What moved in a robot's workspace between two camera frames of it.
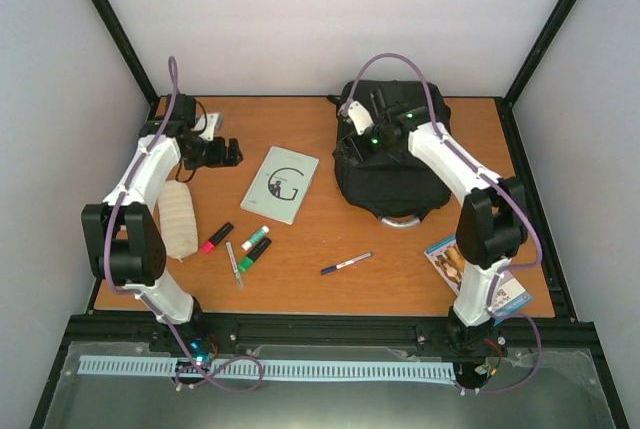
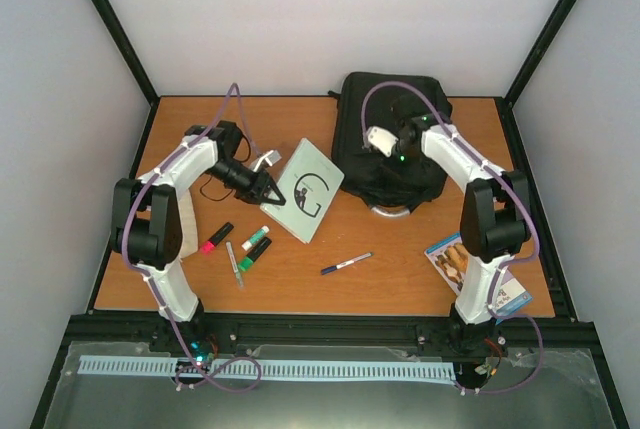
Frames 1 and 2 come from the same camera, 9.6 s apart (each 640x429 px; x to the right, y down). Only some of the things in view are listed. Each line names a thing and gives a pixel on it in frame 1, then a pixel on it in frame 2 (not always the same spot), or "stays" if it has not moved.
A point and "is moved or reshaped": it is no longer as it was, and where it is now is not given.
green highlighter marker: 246,263 stays
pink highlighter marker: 207,247 stays
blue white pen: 332,268 stays
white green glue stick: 255,238 stays
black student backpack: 376,171 is moved or reshaped
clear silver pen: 233,260 stays
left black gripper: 219,155 to 257,191
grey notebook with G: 280,184 is moved or reshaped
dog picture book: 514,290 stays
